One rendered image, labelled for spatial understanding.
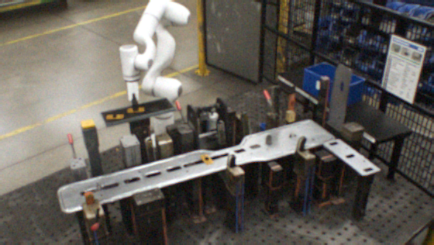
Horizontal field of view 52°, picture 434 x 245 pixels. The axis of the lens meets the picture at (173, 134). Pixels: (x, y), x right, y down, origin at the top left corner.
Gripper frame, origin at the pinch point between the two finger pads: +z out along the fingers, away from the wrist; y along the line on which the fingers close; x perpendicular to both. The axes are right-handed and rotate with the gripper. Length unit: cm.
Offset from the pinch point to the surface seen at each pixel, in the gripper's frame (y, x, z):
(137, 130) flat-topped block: 5.0, -0.2, 11.6
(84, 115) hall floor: -217, -60, 119
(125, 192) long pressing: 45.6, -7.7, 18.5
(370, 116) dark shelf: 9, 122, 15
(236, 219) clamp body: 48, 42, 40
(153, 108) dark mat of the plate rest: -0.6, 8.9, 2.5
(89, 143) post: 11.4, -24.5, 12.6
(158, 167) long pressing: 29.1, 8.3, 18.5
